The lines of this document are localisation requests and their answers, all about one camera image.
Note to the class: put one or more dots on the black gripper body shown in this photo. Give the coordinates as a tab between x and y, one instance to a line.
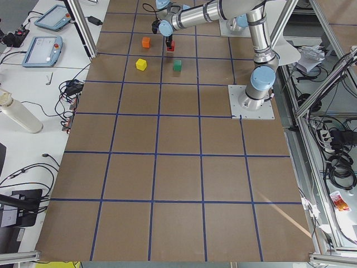
168	38

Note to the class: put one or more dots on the red block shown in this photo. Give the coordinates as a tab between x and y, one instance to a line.
173	47

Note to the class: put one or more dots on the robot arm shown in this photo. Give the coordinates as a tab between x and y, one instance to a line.
177	17

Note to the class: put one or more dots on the green block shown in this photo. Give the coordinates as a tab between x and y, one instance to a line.
177	65

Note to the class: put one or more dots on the orange block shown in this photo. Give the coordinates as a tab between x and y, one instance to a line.
146	42

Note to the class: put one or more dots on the yellow block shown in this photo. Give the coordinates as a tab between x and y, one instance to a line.
141	64

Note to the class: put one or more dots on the black power adapter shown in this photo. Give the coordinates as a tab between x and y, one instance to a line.
94	20

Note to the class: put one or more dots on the upper teach pendant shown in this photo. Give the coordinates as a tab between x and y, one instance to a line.
54	19

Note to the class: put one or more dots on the teach pendant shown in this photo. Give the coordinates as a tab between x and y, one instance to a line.
43	51
54	19

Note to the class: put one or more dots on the lower teach pendant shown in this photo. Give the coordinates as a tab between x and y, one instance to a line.
43	51

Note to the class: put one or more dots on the hex key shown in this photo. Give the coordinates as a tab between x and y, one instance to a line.
49	77

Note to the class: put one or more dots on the crumpled white paper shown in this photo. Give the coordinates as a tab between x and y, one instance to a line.
311	56

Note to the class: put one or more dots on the white bottle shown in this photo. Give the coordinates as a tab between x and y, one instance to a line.
17	112

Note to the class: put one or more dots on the white power strip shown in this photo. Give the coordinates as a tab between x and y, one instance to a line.
325	140

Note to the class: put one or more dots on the black monitor stand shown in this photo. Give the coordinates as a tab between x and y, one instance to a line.
21	208

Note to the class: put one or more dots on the red snack packet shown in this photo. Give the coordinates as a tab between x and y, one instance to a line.
338	201

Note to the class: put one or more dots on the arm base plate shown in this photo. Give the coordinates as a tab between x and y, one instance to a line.
244	108
230	28

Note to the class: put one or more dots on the aluminium frame post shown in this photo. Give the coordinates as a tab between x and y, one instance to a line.
77	16

